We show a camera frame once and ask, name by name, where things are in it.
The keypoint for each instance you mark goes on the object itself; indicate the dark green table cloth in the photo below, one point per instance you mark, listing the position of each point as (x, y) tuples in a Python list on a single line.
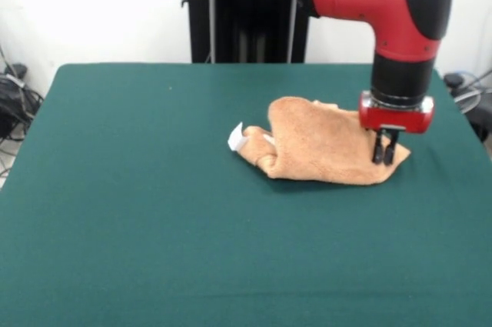
[(153, 227)]

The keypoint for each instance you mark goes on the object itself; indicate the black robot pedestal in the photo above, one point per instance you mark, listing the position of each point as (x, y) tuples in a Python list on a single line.
[(238, 15)]

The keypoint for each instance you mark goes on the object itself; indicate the orange terry towel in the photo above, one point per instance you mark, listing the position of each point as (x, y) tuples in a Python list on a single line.
[(326, 146)]

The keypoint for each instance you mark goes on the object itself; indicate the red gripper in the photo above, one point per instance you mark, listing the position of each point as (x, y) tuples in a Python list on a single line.
[(396, 119)]

